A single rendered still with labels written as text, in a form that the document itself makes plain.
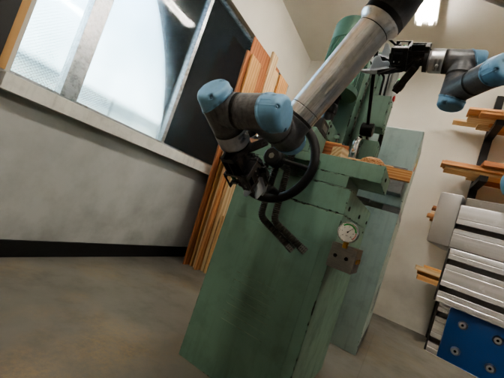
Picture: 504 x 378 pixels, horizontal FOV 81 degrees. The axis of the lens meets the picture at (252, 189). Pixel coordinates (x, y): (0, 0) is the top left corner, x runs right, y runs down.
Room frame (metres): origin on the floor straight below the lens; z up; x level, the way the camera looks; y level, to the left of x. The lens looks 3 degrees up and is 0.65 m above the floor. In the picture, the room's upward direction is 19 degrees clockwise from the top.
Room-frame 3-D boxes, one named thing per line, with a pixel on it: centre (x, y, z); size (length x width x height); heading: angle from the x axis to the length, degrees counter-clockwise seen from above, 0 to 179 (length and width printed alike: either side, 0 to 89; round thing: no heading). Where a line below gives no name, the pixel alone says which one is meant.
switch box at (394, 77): (1.43, -0.49, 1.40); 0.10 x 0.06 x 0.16; 150
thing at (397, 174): (1.18, -0.29, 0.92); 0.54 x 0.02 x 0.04; 60
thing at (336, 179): (1.17, -0.18, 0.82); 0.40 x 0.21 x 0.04; 60
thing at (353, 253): (0.97, -0.36, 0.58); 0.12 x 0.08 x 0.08; 150
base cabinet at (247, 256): (1.33, -0.26, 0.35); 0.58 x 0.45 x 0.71; 150
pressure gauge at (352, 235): (0.91, -0.33, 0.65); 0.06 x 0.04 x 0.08; 60
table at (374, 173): (1.13, -0.15, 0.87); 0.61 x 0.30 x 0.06; 60
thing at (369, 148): (1.31, -0.43, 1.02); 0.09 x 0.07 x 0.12; 60
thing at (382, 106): (1.34, -0.44, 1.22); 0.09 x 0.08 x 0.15; 150
